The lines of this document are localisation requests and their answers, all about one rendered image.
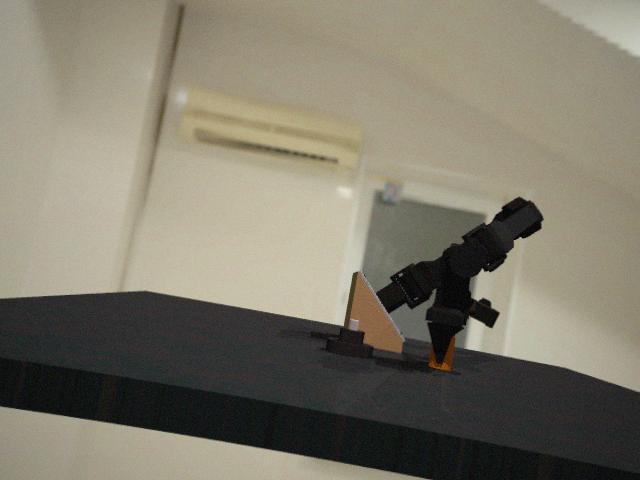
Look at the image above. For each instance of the orange knob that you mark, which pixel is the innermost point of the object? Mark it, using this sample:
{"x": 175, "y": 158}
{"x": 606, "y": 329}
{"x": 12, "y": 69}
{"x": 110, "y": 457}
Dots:
{"x": 448, "y": 358}

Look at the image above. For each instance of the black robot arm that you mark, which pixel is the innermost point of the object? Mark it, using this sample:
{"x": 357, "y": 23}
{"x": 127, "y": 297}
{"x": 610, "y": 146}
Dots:
{"x": 485, "y": 244}

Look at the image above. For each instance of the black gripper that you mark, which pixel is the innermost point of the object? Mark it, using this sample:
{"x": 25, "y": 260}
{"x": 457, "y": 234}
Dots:
{"x": 446, "y": 313}

